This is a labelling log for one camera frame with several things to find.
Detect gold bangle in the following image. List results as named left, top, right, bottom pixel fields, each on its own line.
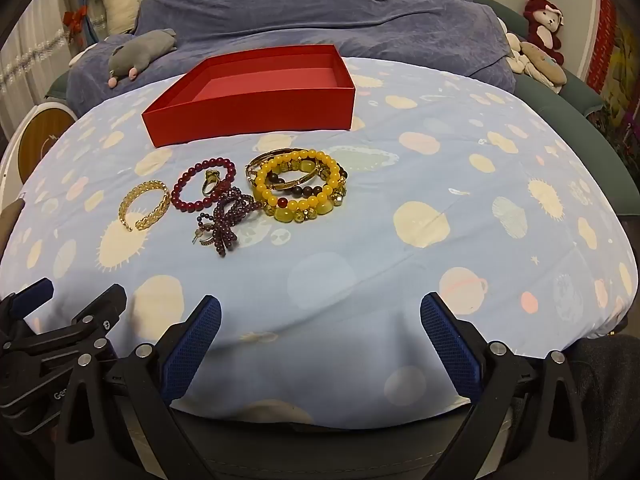
left=245, top=148, right=346, bottom=192

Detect round white wooden stand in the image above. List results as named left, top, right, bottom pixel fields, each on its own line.
left=0, top=100, right=78, bottom=201

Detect colourful flower decoration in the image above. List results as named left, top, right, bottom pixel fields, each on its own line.
left=597, top=25, right=640, bottom=171

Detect yellow stone crystal bracelet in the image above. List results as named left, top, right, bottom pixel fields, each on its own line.
left=252, top=157, right=349, bottom=224

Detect red monkey plush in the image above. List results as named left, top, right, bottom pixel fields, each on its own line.
left=522, top=0, right=566, bottom=66

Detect dark red bead bracelet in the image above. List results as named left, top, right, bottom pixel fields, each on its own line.
left=171, top=158, right=237, bottom=214

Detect red cardboard box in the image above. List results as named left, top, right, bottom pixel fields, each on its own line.
left=141, top=45, right=357, bottom=149

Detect yellow bead bracelet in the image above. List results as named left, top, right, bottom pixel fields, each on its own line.
left=254, top=149, right=343, bottom=213

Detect person's dark trousers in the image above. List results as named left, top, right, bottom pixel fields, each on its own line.
left=565, top=330, right=640, bottom=461

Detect dark brown bead bracelet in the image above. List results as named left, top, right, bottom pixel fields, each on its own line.
left=265, top=172, right=326, bottom=198

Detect blue velvet blanket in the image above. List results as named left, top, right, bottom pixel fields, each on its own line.
left=67, top=0, right=518, bottom=116

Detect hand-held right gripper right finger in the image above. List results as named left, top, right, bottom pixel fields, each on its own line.
left=420, top=292, right=590, bottom=480

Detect gold chain bracelet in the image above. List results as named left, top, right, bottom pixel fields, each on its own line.
left=118, top=180, right=172, bottom=232

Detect red wall banner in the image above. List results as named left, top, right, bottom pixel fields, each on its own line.
left=585, top=0, right=618, bottom=96

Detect white sheer curtain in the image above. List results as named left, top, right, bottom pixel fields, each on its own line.
left=0, top=0, right=86, bottom=136

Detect grey plush mouse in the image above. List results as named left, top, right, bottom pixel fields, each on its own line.
left=107, top=28, right=178, bottom=87

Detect red curtain bow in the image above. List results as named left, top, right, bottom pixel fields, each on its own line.
left=62, top=5, right=90, bottom=43

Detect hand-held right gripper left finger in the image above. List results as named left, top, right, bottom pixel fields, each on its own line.
left=54, top=295, right=222, bottom=480

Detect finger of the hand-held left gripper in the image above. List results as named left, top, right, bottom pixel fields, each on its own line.
left=0, top=277, right=55, bottom=341
left=0, top=283, right=128, bottom=361

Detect beige plush toy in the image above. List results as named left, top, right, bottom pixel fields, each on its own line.
left=505, top=32, right=568, bottom=95

